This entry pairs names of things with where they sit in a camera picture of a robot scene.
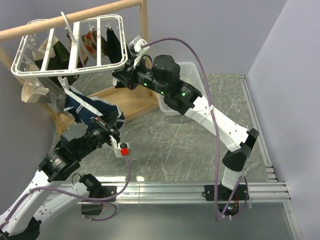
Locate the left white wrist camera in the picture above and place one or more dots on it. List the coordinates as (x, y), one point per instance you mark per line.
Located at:
(121, 147)

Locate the white plastic clip hanger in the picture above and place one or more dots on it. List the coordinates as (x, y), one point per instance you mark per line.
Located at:
(35, 41)

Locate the grey hanging underwear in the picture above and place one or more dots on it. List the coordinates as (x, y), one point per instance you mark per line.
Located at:
(56, 95)

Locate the aluminium mounting rail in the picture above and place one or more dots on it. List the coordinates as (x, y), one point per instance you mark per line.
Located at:
(191, 193)

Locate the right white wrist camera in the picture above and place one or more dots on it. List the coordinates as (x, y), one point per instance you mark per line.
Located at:
(137, 49)

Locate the white plastic basket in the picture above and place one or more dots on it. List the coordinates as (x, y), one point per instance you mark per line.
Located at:
(189, 74)

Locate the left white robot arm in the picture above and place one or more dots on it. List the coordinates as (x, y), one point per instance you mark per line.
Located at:
(43, 200)

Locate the wooden clothes rack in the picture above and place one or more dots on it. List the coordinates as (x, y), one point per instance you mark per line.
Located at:
(133, 103)

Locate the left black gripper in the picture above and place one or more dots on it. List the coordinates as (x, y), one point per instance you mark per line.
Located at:
(110, 130)

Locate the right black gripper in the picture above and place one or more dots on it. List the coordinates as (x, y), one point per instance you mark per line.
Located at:
(128, 77)

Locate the black hanging underwear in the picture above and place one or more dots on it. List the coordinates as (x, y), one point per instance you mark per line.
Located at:
(113, 46)

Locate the navy blue white-trimmed underwear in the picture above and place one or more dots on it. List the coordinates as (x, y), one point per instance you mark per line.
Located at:
(82, 108)

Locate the orange patterned hanging sock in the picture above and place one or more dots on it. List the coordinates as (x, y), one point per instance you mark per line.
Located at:
(89, 41)

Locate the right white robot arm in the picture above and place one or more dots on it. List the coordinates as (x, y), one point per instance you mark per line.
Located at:
(164, 78)

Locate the right aluminium side rail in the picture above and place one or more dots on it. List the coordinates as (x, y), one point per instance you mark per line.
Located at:
(261, 141)

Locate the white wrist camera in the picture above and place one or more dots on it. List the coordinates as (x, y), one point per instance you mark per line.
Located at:
(121, 147)
(137, 49)

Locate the striped hanging sock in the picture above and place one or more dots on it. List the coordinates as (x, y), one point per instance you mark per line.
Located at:
(82, 56)

